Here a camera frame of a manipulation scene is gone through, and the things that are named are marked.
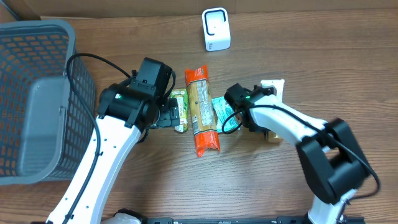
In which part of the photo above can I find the green tea snack packet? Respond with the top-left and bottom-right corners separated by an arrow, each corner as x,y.
170,89 -> 188,133

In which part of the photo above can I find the orange spaghetti packet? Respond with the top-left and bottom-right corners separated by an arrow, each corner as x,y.
185,65 -> 221,157

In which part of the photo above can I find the mint green wipes packet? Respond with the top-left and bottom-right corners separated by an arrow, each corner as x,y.
211,96 -> 239,134

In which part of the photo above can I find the white tube with gold cap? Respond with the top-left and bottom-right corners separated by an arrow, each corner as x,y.
261,79 -> 285,144

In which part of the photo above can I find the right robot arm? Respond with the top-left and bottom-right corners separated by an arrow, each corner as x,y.
224,83 -> 374,223

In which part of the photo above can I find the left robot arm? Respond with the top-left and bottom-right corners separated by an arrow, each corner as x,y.
46,58 -> 180,223

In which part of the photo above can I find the white barcode scanner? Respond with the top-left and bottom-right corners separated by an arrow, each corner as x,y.
201,7 -> 231,52

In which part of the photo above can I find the grey plastic shopping basket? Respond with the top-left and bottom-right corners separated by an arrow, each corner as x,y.
1,20 -> 96,185

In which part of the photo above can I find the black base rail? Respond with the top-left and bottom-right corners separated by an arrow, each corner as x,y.
146,215 -> 364,224

